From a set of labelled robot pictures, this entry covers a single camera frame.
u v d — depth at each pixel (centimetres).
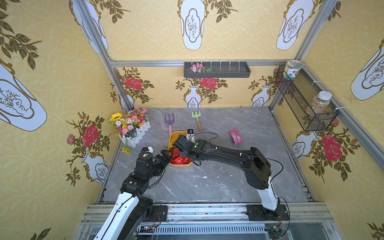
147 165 59
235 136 100
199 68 88
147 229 73
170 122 113
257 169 49
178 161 86
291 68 85
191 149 63
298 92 92
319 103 66
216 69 92
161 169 68
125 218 47
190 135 76
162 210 75
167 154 70
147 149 73
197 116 117
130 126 89
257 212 73
